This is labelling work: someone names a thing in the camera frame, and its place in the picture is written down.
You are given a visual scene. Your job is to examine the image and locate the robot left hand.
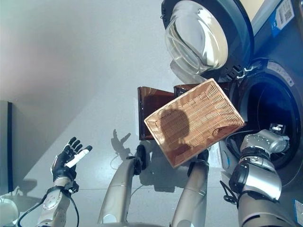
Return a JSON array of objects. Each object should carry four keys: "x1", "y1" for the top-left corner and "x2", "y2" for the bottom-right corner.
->
[{"x1": 51, "y1": 136, "x2": 93, "y2": 183}]

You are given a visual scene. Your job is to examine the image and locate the rectangular wicker basket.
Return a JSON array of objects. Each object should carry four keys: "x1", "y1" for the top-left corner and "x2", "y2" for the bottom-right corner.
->
[{"x1": 143, "y1": 78, "x2": 245, "y2": 169}]

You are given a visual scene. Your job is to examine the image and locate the dark grey washing machine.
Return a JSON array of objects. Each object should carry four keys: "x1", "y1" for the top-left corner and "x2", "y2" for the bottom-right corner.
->
[{"x1": 219, "y1": 0, "x2": 303, "y2": 227}]

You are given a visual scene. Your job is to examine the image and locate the grey panel with dark edge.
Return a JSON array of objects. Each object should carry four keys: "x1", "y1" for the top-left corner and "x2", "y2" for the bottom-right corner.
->
[{"x1": 0, "y1": 100, "x2": 14, "y2": 193}]

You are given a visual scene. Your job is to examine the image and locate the white rounded object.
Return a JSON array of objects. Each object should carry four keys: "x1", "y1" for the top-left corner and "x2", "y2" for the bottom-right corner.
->
[{"x1": 0, "y1": 197, "x2": 20, "y2": 222}]

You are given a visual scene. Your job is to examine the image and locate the black robot left foot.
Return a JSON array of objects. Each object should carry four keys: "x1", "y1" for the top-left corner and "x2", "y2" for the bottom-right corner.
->
[{"x1": 136, "y1": 144, "x2": 147, "y2": 170}]

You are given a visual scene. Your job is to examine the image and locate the black robot foot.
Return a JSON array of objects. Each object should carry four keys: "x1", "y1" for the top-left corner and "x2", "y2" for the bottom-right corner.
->
[
  {"x1": 197, "y1": 150, "x2": 210, "y2": 164},
  {"x1": 136, "y1": 144, "x2": 147, "y2": 170}
]

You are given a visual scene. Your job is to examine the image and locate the silver robot right leg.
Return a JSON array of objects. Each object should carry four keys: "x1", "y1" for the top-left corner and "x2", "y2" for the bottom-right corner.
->
[{"x1": 171, "y1": 159, "x2": 210, "y2": 227}]

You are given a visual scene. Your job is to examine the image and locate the black robot right foot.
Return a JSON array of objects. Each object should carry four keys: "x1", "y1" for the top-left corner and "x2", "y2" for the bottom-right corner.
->
[{"x1": 197, "y1": 150, "x2": 210, "y2": 164}]

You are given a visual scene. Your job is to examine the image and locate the round glass washer door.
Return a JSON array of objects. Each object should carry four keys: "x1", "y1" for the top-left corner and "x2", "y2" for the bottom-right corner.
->
[{"x1": 160, "y1": 0, "x2": 255, "y2": 81}]

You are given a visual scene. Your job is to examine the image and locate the blue sticker with text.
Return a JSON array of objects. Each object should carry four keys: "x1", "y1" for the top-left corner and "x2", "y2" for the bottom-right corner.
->
[{"x1": 293, "y1": 198, "x2": 303, "y2": 223}]

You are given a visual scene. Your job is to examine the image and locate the blue white energy sticker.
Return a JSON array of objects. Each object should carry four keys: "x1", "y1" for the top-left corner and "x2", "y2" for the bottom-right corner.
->
[{"x1": 271, "y1": 0, "x2": 295, "y2": 36}]

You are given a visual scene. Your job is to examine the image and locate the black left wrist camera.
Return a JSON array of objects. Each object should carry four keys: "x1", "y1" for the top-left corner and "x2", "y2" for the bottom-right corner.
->
[{"x1": 65, "y1": 181, "x2": 80, "y2": 194}]

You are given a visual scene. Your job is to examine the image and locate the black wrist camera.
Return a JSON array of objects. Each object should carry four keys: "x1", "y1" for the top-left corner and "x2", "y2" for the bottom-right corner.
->
[
  {"x1": 65, "y1": 181, "x2": 80, "y2": 194},
  {"x1": 269, "y1": 123, "x2": 286, "y2": 135}
]

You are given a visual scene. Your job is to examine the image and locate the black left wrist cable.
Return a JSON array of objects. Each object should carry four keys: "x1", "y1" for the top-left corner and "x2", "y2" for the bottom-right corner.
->
[{"x1": 17, "y1": 193, "x2": 80, "y2": 227}]

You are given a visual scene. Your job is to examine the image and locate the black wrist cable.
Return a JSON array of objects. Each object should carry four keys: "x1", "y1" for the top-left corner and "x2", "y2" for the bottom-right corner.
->
[
  {"x1": 17, "y1": 193, "x2": 80, "y2": 227},
  {"x1": 219, "y1": 132, "x2": 248, "y2": 204}
]

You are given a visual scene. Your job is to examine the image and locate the white floor cable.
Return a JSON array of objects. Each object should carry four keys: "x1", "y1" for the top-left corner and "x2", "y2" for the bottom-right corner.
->
[{"x1": 110, "y1": 153, "x2": 125, "y2": 169}]

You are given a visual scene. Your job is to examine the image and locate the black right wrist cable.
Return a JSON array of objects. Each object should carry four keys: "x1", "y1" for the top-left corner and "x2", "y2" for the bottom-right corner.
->
[{"x1": 219, "y1": 132, "x2": 248, "y2": 204}]

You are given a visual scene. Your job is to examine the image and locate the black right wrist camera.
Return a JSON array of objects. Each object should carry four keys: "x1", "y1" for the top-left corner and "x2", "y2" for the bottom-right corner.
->
[{"x1": 269, "y1": 123, "x2": 286, "y2": 135}]

